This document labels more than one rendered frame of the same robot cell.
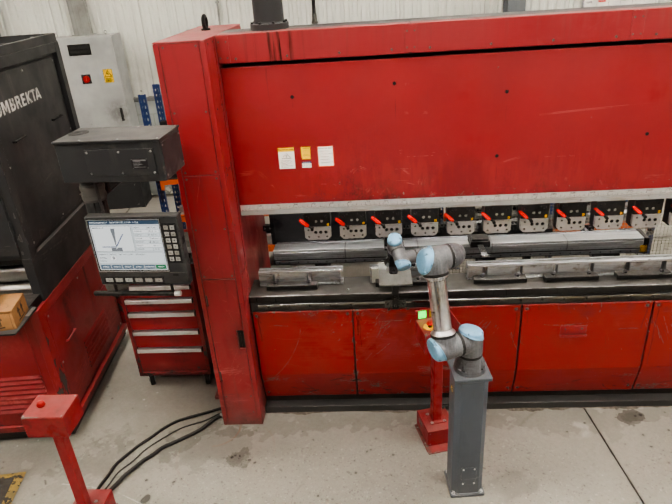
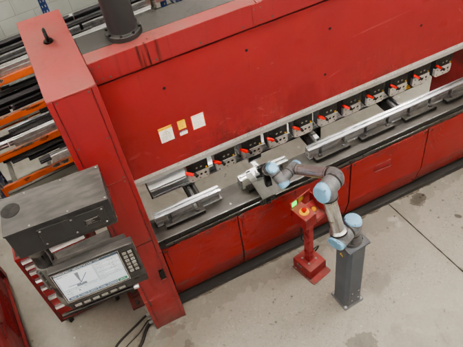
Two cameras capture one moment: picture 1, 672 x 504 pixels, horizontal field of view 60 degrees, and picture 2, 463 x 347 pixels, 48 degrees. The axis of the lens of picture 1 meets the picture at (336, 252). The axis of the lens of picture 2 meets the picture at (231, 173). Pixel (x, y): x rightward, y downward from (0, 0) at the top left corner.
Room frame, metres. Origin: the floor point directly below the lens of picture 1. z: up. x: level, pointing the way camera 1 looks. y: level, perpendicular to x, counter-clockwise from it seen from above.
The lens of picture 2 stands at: (0.70, 0.81, 3.74)
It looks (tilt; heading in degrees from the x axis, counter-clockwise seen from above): 47 degrees down; 338
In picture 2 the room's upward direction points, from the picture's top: 10 degrees counter-clockwise
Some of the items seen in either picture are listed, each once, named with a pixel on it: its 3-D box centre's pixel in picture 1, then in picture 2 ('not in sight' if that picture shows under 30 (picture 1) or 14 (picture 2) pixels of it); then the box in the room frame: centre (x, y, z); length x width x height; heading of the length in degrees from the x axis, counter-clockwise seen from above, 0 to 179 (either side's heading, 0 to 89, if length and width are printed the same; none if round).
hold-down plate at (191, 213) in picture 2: (292, 285); (185, 217); (3.00, 0.27, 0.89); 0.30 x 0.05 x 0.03; 86
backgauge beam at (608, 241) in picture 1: (455, 247); (284, 131); (3.28, -0.75, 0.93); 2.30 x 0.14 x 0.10; 86
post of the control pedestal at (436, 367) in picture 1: (436, 381); (308, 239); (2.66, -0.53, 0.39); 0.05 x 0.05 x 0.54; 10
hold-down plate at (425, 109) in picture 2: (642, 274); (419, 112); (2.85, -1.73, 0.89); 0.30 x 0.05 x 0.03; 86
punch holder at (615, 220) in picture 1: (606, 212); (395, 82); (2.93, -1.50, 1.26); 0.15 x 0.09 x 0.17; 86
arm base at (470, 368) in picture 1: (469, 359); (351, 234); (2.27, -0.61, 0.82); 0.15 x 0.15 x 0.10
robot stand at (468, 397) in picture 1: (466, 429); (348, 270); (2.27, -0.61, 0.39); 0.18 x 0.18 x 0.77; 1
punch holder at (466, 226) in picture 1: (459, 218); (300, 122); (2.99, -0.71, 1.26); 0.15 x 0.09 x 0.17; 86
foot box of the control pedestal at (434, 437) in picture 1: (437, 429); (311, 264); (2.63, -0.53, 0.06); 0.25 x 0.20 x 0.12; 10
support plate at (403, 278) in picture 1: (394, 273); (265, 182); (2.87, -0.32, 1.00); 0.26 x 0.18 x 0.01; 176
